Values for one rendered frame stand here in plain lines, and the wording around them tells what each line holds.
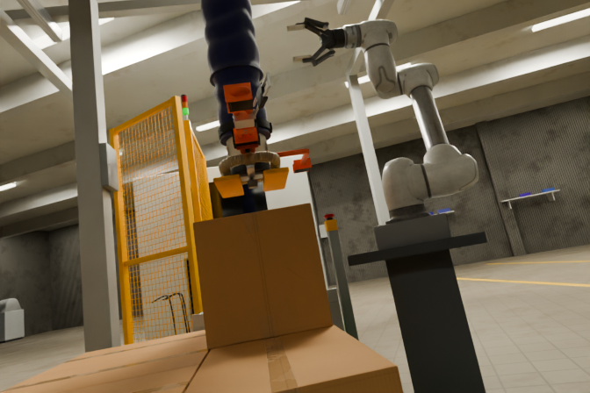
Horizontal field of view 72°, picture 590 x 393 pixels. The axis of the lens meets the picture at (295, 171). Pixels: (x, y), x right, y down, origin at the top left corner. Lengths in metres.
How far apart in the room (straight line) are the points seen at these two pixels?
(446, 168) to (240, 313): 1.00
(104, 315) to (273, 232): 1.72
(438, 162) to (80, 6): 2.79
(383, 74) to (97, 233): 2.07
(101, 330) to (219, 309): 1.59
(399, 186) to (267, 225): 0.65
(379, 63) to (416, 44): 5.22
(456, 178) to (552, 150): 11.81
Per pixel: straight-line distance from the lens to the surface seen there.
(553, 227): 13.25
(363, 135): 5.32
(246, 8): 1.98
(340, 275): 2.64
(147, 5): 4.16
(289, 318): 1.36
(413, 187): 1.75
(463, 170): 1.78
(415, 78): 2.13
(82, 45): 3.39
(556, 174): 13.44
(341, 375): 0.80
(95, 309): 2.88
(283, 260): 1.35
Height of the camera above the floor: 0.74
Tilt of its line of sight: 13 degrees up
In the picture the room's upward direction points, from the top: 10 degrees counter-clockwise
